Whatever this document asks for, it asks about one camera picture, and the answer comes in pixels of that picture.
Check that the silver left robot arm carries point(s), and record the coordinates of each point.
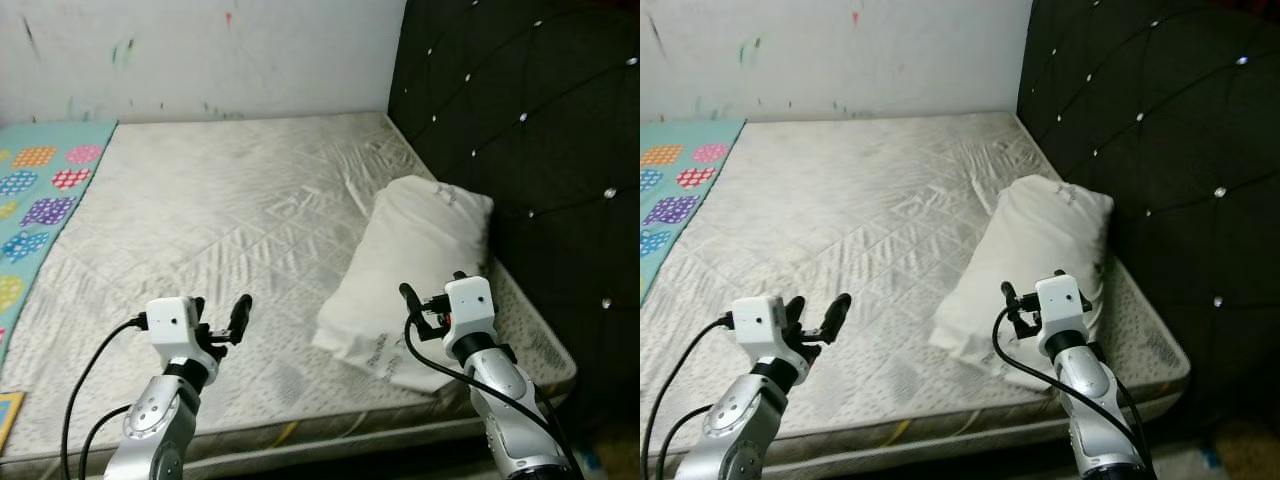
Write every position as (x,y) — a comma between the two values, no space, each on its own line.
(150,430)
(735,430)

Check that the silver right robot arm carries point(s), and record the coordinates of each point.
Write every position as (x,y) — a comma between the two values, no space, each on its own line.
(515,410)
(1100,410)

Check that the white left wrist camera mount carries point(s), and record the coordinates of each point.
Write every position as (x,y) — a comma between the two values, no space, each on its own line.
(172,320)
(758,320)

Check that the white pillow with print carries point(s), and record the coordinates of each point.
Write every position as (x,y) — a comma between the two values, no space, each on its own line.
(410,260)
(1030,260)

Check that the teal blanket with coloured patches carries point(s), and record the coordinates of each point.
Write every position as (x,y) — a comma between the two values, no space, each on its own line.
(50,200)
(680,190)

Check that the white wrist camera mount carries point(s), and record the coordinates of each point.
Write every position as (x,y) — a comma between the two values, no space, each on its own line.
(172,320)
(470,305)
(1063,303)
(758,320)

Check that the yellow blue children's book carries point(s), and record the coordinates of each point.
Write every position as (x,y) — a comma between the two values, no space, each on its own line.
(10,420)

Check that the quilted beige spotted mattress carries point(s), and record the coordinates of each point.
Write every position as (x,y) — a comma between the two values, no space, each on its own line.
(230,240)
(850,240)

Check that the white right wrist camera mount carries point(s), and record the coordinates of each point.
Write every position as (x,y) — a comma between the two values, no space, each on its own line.
(470,305)
(1063,303)

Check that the black tufted studded headboard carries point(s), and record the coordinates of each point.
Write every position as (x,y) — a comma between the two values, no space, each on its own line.
(540,180)
(1170,180)

